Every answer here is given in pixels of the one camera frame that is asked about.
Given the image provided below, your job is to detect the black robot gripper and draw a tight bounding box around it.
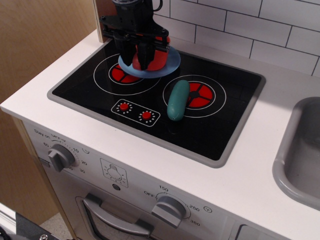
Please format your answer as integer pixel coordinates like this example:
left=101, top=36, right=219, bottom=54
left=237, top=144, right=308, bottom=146
left=99, top=0, right=170, bottom=71

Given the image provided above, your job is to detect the red plastic cup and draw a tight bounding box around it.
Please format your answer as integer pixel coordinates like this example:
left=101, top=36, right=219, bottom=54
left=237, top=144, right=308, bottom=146
left=132, top=44, right=169, bottom=71

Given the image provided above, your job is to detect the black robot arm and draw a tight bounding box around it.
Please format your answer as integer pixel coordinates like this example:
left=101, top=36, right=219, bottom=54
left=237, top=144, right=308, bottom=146
left=99, top=0, right=171, bottom=71

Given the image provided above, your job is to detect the blue plastic plate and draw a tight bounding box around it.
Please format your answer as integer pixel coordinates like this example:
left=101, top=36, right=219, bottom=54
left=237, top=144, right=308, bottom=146
left=118, top=47, right=181, bottom=79

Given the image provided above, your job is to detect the wooden side panel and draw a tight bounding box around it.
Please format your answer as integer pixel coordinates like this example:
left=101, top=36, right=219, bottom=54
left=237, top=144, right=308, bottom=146
left=93, top=0, right=117, bottom=43

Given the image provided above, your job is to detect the red left stove button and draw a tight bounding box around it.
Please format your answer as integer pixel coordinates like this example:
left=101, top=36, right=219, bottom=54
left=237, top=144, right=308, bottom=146
left=119, top=102, right=129, bottom=112

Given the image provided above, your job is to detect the red stove button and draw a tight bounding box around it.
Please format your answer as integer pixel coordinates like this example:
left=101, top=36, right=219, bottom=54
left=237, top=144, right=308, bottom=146
left=119, top=102, right=129, bottom=112
left=141, top=111, right=152, bottom=121

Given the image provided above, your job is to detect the green toy cucumber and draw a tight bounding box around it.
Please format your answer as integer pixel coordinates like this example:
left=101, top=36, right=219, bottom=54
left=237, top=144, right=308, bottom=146
left=167, top=79, right=190, bottom=121

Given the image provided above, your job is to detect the red right stove button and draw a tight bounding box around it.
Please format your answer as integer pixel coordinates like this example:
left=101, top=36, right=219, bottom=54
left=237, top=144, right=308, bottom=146
left=141, top=111, right=152, bottom=121

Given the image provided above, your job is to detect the black toy stovetop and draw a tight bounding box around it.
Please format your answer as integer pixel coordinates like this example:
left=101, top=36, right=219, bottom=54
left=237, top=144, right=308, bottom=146
left=47, top=41, right=266, bottom=168

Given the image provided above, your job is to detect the grey timer knob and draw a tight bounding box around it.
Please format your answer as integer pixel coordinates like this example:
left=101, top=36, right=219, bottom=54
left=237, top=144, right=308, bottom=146
left=48, top=144, right=75, bottom=172

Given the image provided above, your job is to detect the grey temperature knob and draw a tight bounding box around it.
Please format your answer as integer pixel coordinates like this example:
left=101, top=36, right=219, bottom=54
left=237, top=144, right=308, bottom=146
left=151, top=194, right=187, bottom=229

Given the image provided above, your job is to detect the grey toy sink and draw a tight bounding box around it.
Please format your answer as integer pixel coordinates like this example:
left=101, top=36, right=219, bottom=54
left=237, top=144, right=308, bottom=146
left=272, top=96, right=320, bottom=210

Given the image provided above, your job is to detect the black equipment base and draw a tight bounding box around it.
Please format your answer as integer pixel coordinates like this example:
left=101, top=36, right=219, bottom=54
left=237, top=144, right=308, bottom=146
left=0, top=212, right=59, bottom=240

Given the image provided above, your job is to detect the grey oven door handle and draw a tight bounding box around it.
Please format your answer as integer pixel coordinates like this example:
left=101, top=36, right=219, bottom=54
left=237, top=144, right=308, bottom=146
left=83, top=193, right=154, bottom=238

